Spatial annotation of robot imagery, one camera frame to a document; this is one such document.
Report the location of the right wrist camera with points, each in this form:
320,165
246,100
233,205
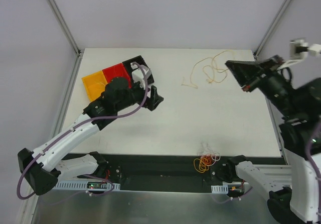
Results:
299,50

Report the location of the red plastic bin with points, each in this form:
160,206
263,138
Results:
115,71

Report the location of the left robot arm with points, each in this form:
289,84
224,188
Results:
45,166

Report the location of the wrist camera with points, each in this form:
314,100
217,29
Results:
299,50
139,75

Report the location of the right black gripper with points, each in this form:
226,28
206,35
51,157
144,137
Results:
257,76

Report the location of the yellow plastic bin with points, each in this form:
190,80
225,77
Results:
94,84

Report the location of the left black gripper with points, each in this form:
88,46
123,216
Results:
149,99

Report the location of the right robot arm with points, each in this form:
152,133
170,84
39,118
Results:
300,132

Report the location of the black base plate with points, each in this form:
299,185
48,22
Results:
164,173

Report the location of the black plastic bin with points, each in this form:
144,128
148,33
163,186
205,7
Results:
131,64

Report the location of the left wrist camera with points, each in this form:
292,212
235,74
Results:
139,75

